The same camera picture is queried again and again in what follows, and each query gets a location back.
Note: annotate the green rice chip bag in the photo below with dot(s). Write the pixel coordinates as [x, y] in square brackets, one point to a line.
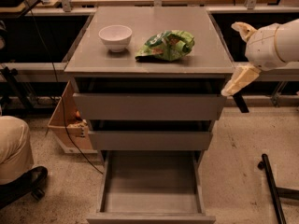
[168, 46]

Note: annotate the grey drawer cabinet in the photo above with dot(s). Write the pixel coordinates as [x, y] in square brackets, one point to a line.
[95, 69]

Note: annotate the grey bottom drawer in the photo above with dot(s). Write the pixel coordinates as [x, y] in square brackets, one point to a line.
[150, 187]

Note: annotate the black table leg bracket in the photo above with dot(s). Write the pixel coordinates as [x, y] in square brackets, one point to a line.
[240, 103]

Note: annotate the grey top drawer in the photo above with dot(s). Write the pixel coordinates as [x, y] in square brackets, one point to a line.
[149, 106]

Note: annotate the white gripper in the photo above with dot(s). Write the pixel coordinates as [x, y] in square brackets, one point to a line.
[262, 48]

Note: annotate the grey middle drawer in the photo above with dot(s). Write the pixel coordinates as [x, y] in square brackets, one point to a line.
[150, 135]

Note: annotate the grey drawer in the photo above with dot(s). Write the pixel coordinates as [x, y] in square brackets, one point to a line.
[150, 135]
[149, 106]
[150, 187]

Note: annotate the white ceramic bowl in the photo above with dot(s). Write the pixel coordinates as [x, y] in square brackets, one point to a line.
[116, 38]

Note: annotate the black metal stand base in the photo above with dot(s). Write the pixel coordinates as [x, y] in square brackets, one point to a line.
[276, 192]

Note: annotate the person leg beige trousers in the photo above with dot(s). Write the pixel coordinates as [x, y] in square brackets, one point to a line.
[16, 157]

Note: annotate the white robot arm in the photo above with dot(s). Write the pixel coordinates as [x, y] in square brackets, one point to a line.
[287, 42]

